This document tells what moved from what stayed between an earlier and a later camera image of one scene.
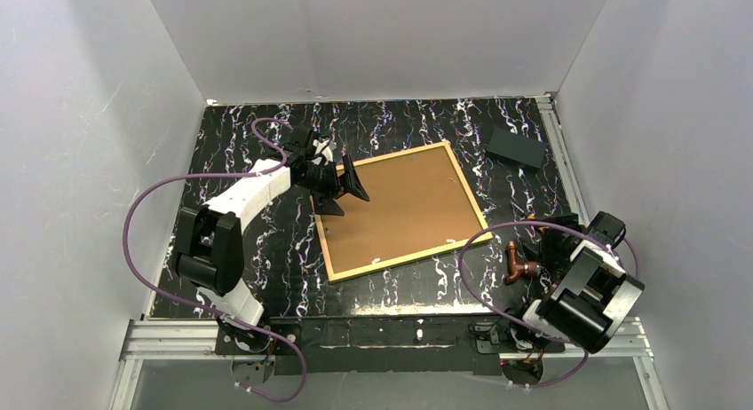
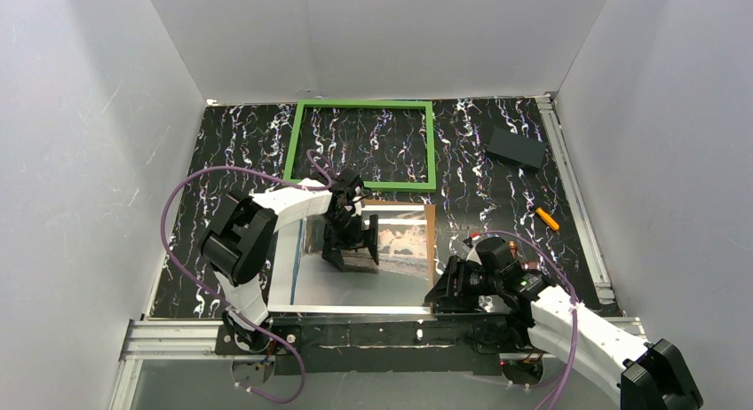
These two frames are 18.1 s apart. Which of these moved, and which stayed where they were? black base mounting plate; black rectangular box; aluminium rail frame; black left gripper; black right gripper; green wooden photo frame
Moved: black right gripper; black left gripper; green wooden photo frame
Stayed: black rectangular box; black base mounting plate; aluminium rail frame
